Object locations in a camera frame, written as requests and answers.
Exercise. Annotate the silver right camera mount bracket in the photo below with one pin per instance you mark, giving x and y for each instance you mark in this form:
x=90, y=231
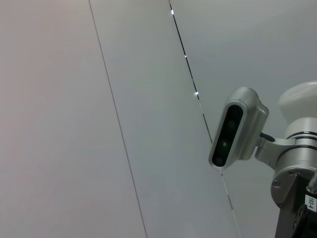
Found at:
x=272, y=148

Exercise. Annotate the right robot arm silver white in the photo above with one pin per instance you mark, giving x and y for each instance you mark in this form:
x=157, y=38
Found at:
x=302, y=153

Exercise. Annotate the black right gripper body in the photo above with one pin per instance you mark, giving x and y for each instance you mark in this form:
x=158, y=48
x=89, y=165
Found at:
x=289, y=223

